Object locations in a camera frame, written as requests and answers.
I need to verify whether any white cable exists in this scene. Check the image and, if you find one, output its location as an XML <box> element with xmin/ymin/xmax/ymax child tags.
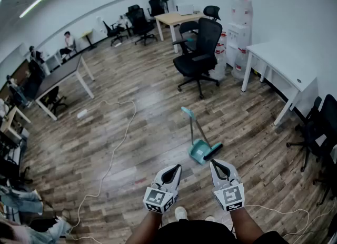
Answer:
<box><xmin>67</xmin><ymin>100</ymin><xmax>137</xmax><ymax>241</ymax></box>
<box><xmin>221</xmin><ymin>204</ymin><xmax>337</xmax><ymax>238</ymax></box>

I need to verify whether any black office chair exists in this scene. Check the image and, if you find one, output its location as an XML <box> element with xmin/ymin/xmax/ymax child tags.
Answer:
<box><xmin>147</xmin><ymin>0</ymin><xmax>165</xmax><ymax>17</ymax></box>
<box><xmin>43</xmin><ymin>86</ymin><xmax>68</xmax><ymax>116</ymax></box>
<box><xmin>125</xmin><ymin>4</ymin><xmax>158</xmax><ymax>46</ymax></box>
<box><xmin>286</xmin><ymin>94</ymin><xmax>337</xmax><ymax>173</ymax></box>
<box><xmin>102</xmin><ymin>21</ymin><xmax>130</xmax><ymax>47</ymax></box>
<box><xmin>172</xmin><ymin>21</ymin><xmax>201</xmax><ymax>54</ymax></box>
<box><xmin>313</xmin><ymin>145</ymin><xmax>337</xmax><ymax>207</ymax></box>

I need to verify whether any long ceiling light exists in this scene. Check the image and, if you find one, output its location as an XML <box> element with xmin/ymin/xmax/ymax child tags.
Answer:
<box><xmin>19</xmin><ymin>0</ymin><xmax>53</xmax><ymax>18</ymax></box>

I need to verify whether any person's black clothing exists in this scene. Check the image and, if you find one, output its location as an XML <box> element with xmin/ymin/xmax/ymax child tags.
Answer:
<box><xmin>157</xmin><ymin>219</ymin><xmax>290</xmax><ymax>244</ymax></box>

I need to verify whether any small yellow table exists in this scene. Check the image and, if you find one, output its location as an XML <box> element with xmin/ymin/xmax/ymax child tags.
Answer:
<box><xmin>80</xmin><ymin>28</ymin><xmax>97</xmax><ymax>51</ymax></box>

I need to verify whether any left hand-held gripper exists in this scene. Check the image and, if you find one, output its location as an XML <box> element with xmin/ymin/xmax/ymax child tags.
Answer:
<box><xmin>143</xmin><ymin>164</ymin><xmax>182</xmax><ymax>214</ymax></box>

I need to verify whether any dark table with white legs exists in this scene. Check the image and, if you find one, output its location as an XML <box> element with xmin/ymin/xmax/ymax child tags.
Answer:
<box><xmin>34</xmin><ymin>54</ymin><xmax>95</xmax><ymax>121</ymax></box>

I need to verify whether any light wooden desk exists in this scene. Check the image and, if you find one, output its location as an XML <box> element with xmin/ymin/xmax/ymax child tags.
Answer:
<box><xmin>154</xmin><ymin>12</ymin><xmax>209</xmax><ymax>54</ymax></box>

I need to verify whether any low white desk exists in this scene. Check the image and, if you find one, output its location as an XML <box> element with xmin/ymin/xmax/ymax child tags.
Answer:
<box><xmin>42</xmin><ymin>50</ymin><xmax>63</xmax><ymax>75</ymax></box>

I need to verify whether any teal dustpan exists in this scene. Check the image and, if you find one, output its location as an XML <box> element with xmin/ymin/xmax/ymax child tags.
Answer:
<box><xmin>181</xmin><ymin>106</ymin><xmax>212</xmax><ymax>165</ymax></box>

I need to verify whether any black mesh chair with headrest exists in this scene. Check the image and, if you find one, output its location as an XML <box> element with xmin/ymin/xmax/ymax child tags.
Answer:
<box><xmin>172</xmin><ymin>5</ymin><xmax>223</xmax><ymax>100</ymax></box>

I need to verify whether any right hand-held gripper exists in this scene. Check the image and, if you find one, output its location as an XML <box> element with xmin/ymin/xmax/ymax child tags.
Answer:
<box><xmin>210</xmin><ymin>159</ymin><xmax>247</xmax><ymax>212</ymax></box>

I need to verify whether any white water dispenser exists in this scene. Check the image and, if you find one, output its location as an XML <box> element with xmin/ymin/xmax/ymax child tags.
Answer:
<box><xmin>226</xmin><ymin>22</ymin><xmax>251</xmax><ymax>67</ymax></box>

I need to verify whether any large clear water bottle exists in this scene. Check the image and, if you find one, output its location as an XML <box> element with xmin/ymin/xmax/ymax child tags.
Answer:
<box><xmin>209</xmin><ymin>53</ymin><xmax>227</xmax><ymax>81</ymax></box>
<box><xmin>231</xmin><ymin>47</ymin><xmax>250</xmax><ymax>80</ymax></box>
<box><xmin>215</xmin><ymin>31</ymin><xmax>228</xmax><ymax>54</ymax></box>
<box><xmin>231</xmin><ymin>0</ymin><xmax>253</xmax><ymax>26</ymax></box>

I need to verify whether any person's left forearm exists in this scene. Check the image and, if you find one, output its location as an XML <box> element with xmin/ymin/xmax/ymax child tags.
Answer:
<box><xmin>126</xmin><ymin>210</ymin><xmax>163</xmax><ymax>244</ymax></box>

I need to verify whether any teal broom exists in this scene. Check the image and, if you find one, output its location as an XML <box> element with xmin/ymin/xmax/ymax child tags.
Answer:
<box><xmin>184</xmin><ymin>108</ymin><xmax>224</xmax><ymax>161</ymax></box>

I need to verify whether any white box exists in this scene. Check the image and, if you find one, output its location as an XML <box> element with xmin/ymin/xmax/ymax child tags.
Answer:
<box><xmin>176</xmin><ymin>3</ymin><xmax>195</xmax><ymax>16</ymax></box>

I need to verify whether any person's right forearm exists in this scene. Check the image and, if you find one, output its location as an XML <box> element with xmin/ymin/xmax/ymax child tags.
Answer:
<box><xmin>231</xmin><ymin>207</ymin><xmax>266</xmax><ymax>244</ymax></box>

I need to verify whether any person's left white shoe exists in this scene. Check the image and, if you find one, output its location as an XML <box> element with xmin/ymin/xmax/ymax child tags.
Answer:
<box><xmin>175</xmin><ymin>206</ymin><xmax>189</xmax><ymax>221</ymax></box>

